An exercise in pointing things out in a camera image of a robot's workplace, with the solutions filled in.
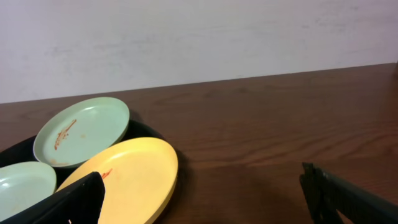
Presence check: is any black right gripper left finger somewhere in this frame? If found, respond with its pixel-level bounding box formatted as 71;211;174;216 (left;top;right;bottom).
1;172;105;224

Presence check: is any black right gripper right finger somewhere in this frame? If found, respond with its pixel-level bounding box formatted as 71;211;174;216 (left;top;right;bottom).
299;162;397;224

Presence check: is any green plate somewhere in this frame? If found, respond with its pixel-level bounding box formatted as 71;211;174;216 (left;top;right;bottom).
33;97;130;168
1;161;57;221

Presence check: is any yellow plate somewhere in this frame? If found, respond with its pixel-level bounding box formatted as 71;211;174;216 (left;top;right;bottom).
59;138;178;223

